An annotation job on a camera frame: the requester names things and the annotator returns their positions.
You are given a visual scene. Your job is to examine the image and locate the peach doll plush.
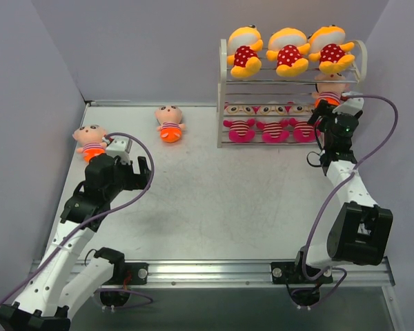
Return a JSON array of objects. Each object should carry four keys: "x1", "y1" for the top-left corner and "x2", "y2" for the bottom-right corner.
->
[
  {"x1": 72, "y1": 124, "x2": 108, "y2": 163},
  {"x1": 155, "y1": 105, "x2": 186, "y2": 143},
  {"x1": 312, "y1": 73, "x2": 349, "y2": 107}
]

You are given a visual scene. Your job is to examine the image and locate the pink panda plush front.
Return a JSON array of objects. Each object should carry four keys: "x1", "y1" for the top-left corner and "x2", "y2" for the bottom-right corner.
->
[{"x1": 286, "y1": 101, "x2": 321, "y2": 143}]

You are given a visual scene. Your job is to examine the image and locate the pink panda plush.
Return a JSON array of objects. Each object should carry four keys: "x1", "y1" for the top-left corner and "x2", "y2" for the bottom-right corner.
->
[
  {"x1": 223, "y1": 102, "x2": 258, "y2": 143},
  {"x1": 256, "y1": 103, "x2": 290, "y2": 144},
  {"x1": 286, "y1": 101, "x2": 321, "y2": 143}
]

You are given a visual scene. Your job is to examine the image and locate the peach doll plush back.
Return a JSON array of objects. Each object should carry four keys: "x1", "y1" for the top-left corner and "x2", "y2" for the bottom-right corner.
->
[{"x1": 155, "y1": 105, "x2": 186, "y2": 143}]

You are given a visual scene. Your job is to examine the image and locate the yellow plush red dotted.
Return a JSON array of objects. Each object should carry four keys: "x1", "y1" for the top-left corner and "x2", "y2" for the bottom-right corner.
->
[
  {"x1": 266, "y1": 28, "x2": 311, "y2": 77},
  {"x1": 308, "y1": 25, "x2": 355, "y2": 74},
  {"x1": 227, "y1": 25, "x2": 264, "y2": 79}
]

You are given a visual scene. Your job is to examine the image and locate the pink panda plush back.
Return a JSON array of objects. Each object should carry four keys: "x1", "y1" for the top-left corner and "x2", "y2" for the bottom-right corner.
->
[{"x1": 223, "y1": 102, "x2": 258, "y2": 143}]

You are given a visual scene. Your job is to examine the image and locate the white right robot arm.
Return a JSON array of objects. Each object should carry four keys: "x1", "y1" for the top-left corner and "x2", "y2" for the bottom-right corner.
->
[{"x1": 270, "y1": 93, "x2": 393, "y2": 285}]

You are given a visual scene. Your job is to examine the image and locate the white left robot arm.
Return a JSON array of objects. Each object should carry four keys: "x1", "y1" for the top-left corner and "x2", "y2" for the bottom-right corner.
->
[{"x1": 0, "y1": 154, "x2": 155, "y2": 330}]

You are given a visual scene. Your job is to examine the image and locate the cream metal-rod shelf rack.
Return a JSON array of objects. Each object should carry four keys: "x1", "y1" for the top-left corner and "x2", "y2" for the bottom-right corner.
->
[{"x1": 217, "y1": 39, "x2": 367, "y2": 148}]

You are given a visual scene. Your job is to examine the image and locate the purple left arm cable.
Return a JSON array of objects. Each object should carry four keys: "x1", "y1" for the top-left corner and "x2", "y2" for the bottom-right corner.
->
[{"x1": 0, "y1": 132, "x2": 156, "y2": 325}]

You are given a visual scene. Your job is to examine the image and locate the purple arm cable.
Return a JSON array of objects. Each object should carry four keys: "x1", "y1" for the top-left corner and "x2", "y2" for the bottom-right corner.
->
[
  {"x1": 0, "y1": 132, "x2": 156, "y2": 325},
  {"x1": 289, "y1": 94, "x2": 400, "y2": 310}
]

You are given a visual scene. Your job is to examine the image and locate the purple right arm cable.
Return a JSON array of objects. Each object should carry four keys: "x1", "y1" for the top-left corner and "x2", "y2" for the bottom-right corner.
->
[{"x1": 289, "y1": 94, "x2": 400, "y2": 310}]

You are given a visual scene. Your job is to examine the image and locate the aluminium front mounting rail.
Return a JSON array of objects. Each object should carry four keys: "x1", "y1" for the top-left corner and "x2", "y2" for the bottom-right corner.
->
[{"x1": 27, "y1": 258, "x2": 396, "y2": 289}]

